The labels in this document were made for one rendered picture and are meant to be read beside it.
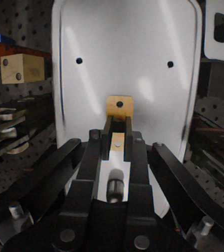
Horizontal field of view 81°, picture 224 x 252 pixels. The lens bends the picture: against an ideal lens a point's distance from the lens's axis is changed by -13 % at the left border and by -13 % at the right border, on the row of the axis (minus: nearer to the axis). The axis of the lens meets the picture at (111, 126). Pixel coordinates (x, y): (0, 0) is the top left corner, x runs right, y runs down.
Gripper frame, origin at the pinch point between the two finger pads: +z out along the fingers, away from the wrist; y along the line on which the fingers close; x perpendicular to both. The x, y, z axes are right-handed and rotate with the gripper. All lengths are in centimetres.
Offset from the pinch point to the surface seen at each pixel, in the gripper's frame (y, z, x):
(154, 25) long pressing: 4.3, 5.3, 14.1
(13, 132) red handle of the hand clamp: -13.4, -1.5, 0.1
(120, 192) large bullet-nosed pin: 0.9, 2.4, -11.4
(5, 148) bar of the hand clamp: -13.3, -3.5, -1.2
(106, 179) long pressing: -1.8, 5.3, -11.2
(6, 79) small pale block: -13.4, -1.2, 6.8
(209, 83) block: 14.6, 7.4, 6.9
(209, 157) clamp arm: 14.6, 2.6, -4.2
